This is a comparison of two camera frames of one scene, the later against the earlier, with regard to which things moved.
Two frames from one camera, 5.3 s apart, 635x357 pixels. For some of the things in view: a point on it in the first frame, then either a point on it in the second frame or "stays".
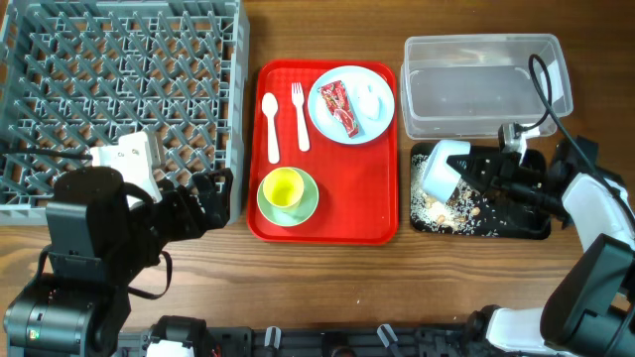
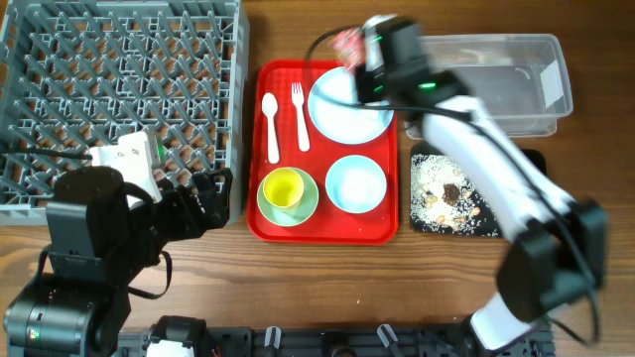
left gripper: (214, 209) stays
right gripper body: (523, 184) → (379, 82)
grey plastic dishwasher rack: (76, 75) stays
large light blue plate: (370, 95) stays
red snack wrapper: (339, 103) → (350, 46)
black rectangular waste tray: (475, 213) stays
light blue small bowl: (440, 179) → (355, 183)
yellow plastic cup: (283, 187) stays
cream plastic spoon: (270, 108) stays
